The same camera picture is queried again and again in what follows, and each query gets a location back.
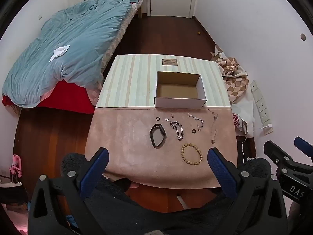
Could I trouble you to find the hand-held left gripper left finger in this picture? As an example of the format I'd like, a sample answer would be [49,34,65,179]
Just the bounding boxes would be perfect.
[28,147,110,235]

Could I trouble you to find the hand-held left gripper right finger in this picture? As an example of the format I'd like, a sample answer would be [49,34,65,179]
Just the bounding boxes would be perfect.
[207,147,289,235]

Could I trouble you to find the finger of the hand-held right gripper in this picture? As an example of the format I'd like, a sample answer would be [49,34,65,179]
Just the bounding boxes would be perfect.
[294,136,313,157]
[263,140,295,175]

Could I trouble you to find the wooden bead bracelet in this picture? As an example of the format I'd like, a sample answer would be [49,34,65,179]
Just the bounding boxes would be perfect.
[180,144,203,165]

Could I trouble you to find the thin silver charm bracelet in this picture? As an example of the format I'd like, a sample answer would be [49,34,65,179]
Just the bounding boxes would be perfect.
[187,113,205,132]

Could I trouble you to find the thin silver necklace chain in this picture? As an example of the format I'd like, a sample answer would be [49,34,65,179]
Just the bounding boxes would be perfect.
[208,109,219,144]

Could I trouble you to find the chunky silver chain bracelet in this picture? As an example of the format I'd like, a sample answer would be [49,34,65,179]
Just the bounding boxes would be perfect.
[165,118,184,142]

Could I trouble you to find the black smart wristband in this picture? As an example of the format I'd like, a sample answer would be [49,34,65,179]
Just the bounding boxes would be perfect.
[149,124,167,149]

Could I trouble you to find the white cardboard box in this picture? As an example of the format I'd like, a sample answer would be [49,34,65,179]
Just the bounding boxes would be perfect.
[154,71,208,108]

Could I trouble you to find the red bed sheet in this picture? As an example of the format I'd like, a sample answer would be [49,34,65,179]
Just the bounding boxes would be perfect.
[2,81,96,114]

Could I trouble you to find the pink slippers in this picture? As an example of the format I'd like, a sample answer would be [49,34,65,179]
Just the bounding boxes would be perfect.
[10,154,22,178]

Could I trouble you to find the brown checkered cloth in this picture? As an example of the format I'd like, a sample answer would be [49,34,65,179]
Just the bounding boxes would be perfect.
[210,45,250,106]

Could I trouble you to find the white paper sheet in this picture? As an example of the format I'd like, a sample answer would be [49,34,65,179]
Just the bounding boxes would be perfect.
[49,45,71,62]

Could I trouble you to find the patterned mattress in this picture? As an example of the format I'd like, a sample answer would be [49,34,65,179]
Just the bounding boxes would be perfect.
[100,0,143,79]

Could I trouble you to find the light blue blanket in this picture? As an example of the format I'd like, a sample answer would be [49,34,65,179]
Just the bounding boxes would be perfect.
[2,0,145,108]

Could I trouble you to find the white cable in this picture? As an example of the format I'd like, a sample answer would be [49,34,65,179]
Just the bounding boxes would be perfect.
[241,127,267,164]

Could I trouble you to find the white wall socket strip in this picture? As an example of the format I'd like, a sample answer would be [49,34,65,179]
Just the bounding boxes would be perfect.
[250,80,273,135]

